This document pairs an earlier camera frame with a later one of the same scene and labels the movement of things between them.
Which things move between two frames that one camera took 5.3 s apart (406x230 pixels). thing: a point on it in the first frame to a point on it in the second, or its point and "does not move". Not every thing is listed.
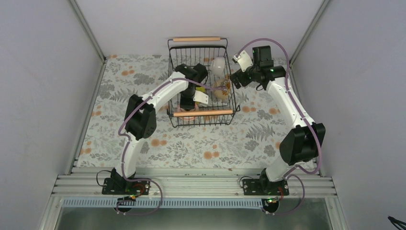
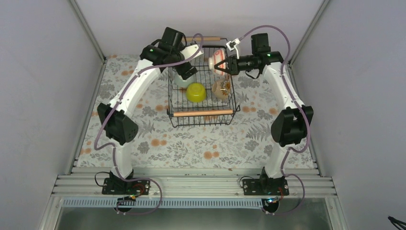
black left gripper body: [184, 102] to [181, 71]
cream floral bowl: [222, 94] does not move
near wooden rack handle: [186, 113] does not move
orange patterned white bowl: [188, 118] to [219, 56]
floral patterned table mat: [253, 141] does not move
